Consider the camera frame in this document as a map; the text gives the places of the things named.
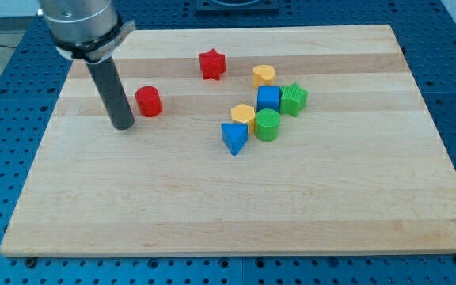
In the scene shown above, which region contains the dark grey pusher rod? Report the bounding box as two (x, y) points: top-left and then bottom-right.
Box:
(88, 58), (135, 130)

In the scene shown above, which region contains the red cylinder block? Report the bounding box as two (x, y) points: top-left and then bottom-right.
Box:
(135, 85), (162, 117)

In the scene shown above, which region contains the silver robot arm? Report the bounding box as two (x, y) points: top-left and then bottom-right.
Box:
(38, 0), (136, 130)

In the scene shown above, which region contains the red star block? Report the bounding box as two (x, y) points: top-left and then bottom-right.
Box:
(199, 48), (226, 81)

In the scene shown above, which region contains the green star block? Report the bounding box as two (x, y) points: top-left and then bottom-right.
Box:
(279, 82), (309, 117)

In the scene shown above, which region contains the yellow hexagon block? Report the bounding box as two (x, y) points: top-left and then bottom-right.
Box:
(230, 104), (256, 134)

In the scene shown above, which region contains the blue triangle block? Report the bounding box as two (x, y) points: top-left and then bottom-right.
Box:
(221, 123), (249, 156)

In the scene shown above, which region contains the wooden board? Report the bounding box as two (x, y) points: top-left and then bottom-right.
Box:
(0, 25), (456, 257)

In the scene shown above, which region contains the yellow heart block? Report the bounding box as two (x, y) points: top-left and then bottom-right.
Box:
(253, 64), (276, 88)

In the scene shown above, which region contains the blue cube block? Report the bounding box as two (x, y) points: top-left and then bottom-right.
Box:
(256, 85), (281, 112)

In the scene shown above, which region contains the green cylinder block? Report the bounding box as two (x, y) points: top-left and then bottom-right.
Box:
(255, 108), (280, 142)

